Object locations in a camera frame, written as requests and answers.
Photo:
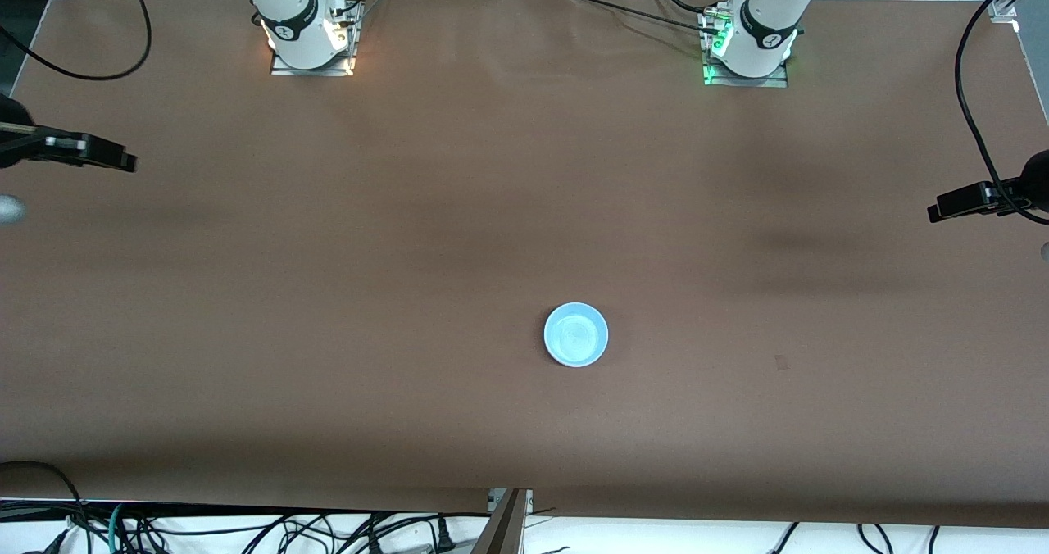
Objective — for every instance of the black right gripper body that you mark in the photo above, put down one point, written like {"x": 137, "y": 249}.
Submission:
{"x": 11, "y": 136}

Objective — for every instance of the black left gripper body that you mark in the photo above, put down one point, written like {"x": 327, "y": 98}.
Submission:
{"x": 1034, "y": 179}

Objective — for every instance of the blue bowl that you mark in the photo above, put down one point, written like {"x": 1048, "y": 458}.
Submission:
{"x": 576, "y": 334}

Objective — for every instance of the brown table cover sheet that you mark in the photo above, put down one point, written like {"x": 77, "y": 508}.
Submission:
{"x": 492, "y": 210}

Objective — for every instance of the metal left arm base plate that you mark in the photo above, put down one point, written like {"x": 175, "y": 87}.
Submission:
{"x": 778, "y": 80}

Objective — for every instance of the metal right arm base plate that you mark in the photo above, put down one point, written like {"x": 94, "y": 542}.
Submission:
{"x": 344, "y": 58}

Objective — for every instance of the aluminium frame post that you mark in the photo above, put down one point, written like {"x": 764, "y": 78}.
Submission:
{"x": 501, "y": 525}

